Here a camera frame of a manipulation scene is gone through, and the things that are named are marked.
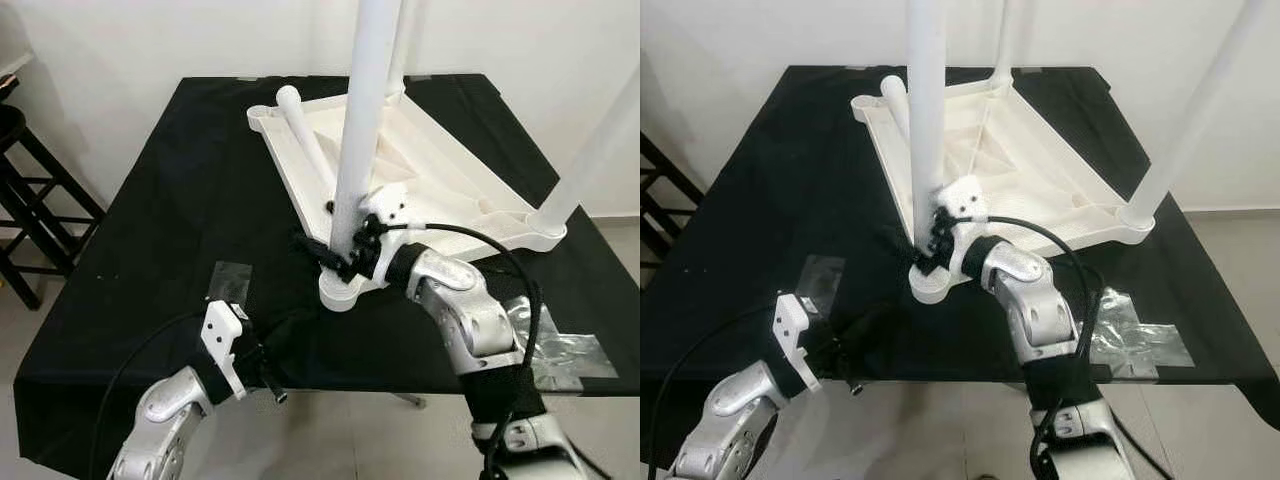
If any white plastic children table top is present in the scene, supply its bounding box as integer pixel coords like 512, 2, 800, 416
850, 68, 1156, 306
247, 75, 569, 313

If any clear tape strip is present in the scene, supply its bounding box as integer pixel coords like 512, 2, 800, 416
205, 260, 253, 306
1085, 288, 1196, 381
795, 255, 846, 311
500, 295, 619, 393

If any black tablecloth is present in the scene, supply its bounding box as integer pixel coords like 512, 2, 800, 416
640, 65, 1280, 471
15, 72, 641, 471

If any black round stool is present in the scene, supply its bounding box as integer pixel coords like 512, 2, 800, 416
0, 105, 106, 311
640, 135, 691, 266

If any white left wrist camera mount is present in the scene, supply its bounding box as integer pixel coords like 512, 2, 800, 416
200, 300, 249, 401
773, 292, 823, 393

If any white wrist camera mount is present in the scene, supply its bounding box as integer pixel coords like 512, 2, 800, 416
358, 183, 413, 286
935, 175, 991, 279
773, 292, 823, 393
200, 300, 249, 401

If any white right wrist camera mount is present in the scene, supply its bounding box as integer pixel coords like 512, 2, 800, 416
935, 175, 991, 279
358, 183, 413, 286

